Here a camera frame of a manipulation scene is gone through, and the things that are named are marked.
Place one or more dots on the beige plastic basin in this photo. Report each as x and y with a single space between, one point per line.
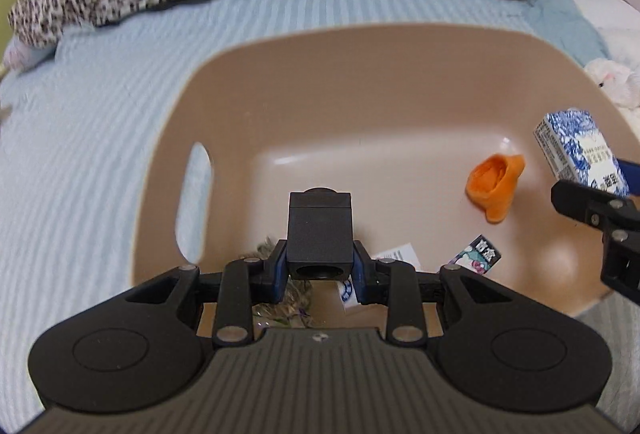
380 104

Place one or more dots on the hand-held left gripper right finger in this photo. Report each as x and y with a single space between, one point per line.
361 274

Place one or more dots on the blue white milk carton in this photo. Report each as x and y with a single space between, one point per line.
575 144

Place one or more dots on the black rectangular box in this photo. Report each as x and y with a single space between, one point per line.
319 234

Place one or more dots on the pale pink cloth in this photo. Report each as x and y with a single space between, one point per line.
22 57

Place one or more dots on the light blue striped bedsheet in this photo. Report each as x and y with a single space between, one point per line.
100 154

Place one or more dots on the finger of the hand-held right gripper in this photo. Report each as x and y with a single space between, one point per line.
590 206
631 174

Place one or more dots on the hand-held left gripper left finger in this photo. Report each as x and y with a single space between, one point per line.
278 271

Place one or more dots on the white plush toy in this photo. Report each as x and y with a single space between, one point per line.
617 79

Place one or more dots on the light blue cloth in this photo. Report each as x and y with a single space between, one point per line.
565 24

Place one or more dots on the clear wrapper with dried flowers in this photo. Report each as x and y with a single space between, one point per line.
292 304

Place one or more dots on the white packet with blue print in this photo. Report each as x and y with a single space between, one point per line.
397 253

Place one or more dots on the small black pink packet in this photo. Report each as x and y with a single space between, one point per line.
477 255

